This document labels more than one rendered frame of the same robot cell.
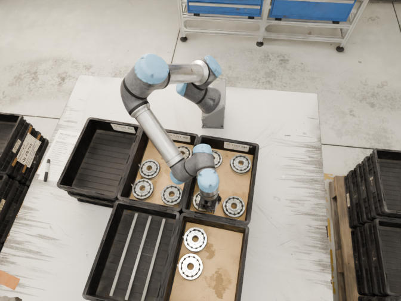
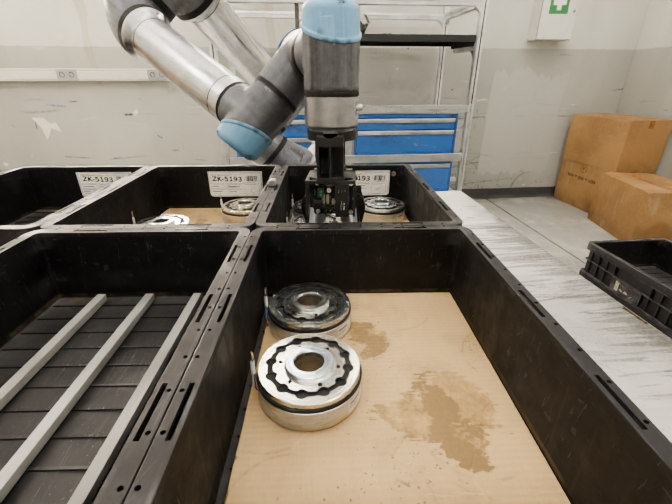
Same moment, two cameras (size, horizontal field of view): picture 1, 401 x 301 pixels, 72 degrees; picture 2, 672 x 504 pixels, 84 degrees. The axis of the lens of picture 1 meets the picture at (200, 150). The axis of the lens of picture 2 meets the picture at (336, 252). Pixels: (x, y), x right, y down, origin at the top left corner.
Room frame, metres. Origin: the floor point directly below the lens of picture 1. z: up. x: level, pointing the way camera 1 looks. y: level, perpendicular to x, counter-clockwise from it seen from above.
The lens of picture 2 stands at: (-0.17, 0.14, 1.12)
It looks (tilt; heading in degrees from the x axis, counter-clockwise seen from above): 25 degrees down; 343
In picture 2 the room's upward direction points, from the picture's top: straight up
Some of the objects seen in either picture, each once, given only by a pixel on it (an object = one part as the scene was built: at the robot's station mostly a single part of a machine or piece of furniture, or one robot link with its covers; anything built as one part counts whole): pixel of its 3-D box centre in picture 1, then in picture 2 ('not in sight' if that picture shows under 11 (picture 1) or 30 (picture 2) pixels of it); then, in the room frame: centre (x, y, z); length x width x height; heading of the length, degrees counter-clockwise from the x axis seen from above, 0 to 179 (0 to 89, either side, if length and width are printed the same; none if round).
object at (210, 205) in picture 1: (208, 198); (332, 172); (0.36, -0.02, 0.99); 0.09 x 0.08 x 0.12; 160
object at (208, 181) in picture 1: (208, 182); (330, 50); (0.37, -0.02, 1.15); 0.09 x 0.08 x 0.11; 5
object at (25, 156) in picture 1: (28, 150); not in sight; (1.01, 1.23, 0.41); 0.31 x 0.02 x 0.16; 168
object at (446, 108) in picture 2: not in sight; (348, 109); (2.37, -0.73, 0.91); 1.70 x 0.10 x 0.05; 78
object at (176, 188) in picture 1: (171, 194); not in sight; (0.43, 0.15, 0.86); 0.10 x 0.10 x 0.01
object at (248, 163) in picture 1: (240, 163); (381, 204); (0.57, -0.20, 0.86); 0.10 x 0.10 x 0.01
